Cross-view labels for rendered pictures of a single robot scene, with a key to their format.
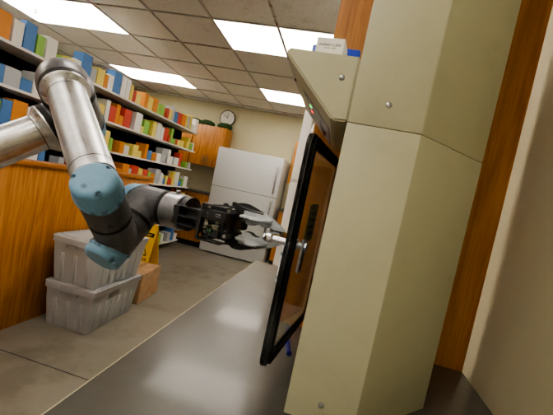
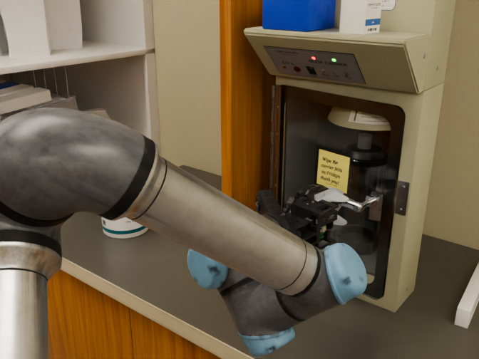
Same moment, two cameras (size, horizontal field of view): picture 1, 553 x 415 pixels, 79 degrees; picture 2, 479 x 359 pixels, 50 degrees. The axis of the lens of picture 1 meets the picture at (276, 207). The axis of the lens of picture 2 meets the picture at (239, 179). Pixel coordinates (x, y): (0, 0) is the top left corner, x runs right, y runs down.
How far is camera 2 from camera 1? 1.01 m
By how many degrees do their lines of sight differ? 62
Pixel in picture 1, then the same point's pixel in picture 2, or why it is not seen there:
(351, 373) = (415, 257)
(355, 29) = not seen: outside the picture
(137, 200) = not seen: hidden behind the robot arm
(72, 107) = (228, 203)
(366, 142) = (428, 102)
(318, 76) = (416, 60)
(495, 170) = not seen: hidden behind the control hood
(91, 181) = (357, 269)
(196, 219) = (316, 233)
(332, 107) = (419, 83)
